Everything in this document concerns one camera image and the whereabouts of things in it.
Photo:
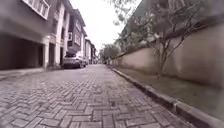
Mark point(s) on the green tree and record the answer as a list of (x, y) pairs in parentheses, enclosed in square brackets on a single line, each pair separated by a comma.
[(108, 51)]

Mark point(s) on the row of buildings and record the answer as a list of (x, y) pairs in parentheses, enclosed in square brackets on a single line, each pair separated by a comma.
[(89, 50)]

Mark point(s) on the grey car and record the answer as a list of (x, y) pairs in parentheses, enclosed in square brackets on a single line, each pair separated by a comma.
[(73, 61)]

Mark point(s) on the grey brick paved road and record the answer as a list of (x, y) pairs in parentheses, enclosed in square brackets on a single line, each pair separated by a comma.
[(86, 96)]

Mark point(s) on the dark building with white trim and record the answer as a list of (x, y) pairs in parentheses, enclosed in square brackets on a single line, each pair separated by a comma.
[(77, 36)]

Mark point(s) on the thin bare tree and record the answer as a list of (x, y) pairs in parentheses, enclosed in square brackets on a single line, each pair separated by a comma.
[(162, 60)]

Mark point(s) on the grey concrete kerb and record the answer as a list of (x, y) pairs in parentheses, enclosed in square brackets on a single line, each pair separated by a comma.
[(160, 96)]

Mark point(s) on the grass verge strip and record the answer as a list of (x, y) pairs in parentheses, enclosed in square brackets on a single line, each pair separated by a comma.
[(186, 90)]

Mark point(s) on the grey concrete pavement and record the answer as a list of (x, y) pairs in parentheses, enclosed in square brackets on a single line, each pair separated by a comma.
[(16, 72)]

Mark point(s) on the pale building with columns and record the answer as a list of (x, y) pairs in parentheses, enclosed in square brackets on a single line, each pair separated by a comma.
[(20, 23)]

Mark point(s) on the leafy trees over wall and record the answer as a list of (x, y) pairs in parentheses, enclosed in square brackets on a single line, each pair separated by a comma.
[(133, 33)]

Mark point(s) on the beige boundary wall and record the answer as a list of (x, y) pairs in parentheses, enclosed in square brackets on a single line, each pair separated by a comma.
[(200, 56)]

